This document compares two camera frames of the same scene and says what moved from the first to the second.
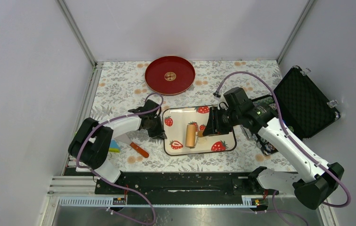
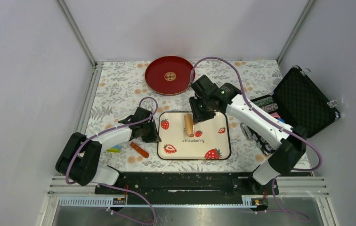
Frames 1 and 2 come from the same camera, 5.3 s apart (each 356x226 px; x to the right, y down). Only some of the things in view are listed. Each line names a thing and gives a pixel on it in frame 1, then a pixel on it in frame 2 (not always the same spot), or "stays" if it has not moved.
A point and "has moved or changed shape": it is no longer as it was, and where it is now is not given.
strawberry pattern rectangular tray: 176,118 has moved or changed shape
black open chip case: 306,107 stays
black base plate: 183,183 stays
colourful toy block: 114,147 stays
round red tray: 169,75 stays
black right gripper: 217,128 -> 197,116
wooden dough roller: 190,135 -> 189,124
